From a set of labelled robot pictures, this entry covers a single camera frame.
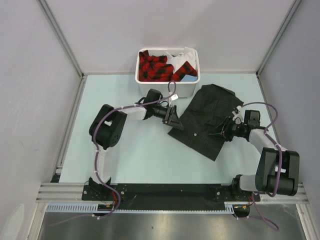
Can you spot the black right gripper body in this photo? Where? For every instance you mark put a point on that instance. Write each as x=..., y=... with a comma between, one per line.
x=230, y=130

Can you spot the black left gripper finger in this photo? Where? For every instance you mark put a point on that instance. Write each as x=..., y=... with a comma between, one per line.
x=176, y=124
x=174, y=115

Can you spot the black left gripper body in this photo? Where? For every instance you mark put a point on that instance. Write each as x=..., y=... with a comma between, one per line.
x=166, y=120

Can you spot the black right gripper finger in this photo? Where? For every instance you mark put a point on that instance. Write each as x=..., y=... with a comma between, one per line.
x=224, y=124
x=218, y=135

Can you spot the dark pinstriped long sleeve shirt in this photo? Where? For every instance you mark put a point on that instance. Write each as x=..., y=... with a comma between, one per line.
x=209, y=107

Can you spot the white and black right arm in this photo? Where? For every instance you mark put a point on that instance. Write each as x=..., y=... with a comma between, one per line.
x=277, y=172

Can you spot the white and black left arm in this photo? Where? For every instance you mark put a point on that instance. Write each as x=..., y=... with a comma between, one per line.
x=108, y=125

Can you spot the white plastic bin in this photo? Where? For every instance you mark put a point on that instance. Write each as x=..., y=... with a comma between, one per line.
x=183, y=89

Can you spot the light blue shirt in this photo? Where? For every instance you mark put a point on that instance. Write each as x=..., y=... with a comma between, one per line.
x=189, y=78

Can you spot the red black plaid shirt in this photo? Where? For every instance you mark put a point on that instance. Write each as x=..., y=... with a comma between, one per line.
x=153, y=68

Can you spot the white shirt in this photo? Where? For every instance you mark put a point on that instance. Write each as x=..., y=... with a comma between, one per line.
x=177, y=61

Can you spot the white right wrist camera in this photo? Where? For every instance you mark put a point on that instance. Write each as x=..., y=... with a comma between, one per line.
x=237, y=116

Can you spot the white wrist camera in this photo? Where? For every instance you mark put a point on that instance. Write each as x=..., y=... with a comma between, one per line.
x=237, y=116
x=172, y=99

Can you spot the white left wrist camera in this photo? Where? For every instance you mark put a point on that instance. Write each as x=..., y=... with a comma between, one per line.
x=172, y=99

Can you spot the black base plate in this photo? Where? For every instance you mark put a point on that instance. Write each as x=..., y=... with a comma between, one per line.
x=214, y=192

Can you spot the aluminium frame rail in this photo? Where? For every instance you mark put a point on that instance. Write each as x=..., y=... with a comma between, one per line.
x=72, y=193

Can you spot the white slotted cable duct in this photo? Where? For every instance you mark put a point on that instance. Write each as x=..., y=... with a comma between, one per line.
x=93, y=208

